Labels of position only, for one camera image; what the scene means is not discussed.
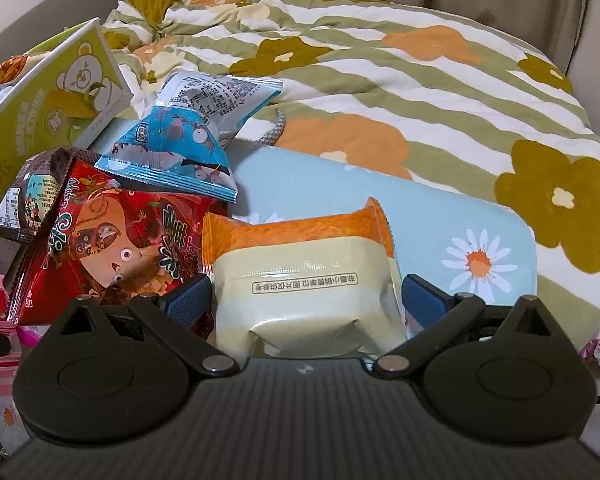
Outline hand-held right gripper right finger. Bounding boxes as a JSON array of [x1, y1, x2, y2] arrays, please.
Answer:
[[372, 274, 556, 376]]

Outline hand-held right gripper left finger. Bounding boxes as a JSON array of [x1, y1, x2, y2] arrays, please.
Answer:
[[45, 274, 241, 378]]

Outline orange cream snack packet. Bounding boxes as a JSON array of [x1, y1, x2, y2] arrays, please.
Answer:
[[201, 197, 408, 358]]

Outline yellow-green cardboard box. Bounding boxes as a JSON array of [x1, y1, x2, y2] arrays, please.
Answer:
[[0, 17, 133, 256]]

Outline orange brown print snack packet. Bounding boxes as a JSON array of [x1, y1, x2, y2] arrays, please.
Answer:
[[0, 52, 41, 111]]

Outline red cartoon snack packet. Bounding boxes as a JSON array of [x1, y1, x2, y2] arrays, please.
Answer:
[[2, 157, 231, 326]]

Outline blue white snack packet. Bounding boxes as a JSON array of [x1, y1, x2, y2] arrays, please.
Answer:
[[94, 71, 285, 204]]

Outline dark brown snack packet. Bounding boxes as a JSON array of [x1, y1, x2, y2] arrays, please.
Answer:
[[0, 147, 76, 246]]

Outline floral striped blanket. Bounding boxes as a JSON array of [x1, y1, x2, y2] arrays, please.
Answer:
[[100, 0, 600, 356]]

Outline grey padded headboard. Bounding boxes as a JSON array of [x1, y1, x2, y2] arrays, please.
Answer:
[[0, 0, 146, 56]]

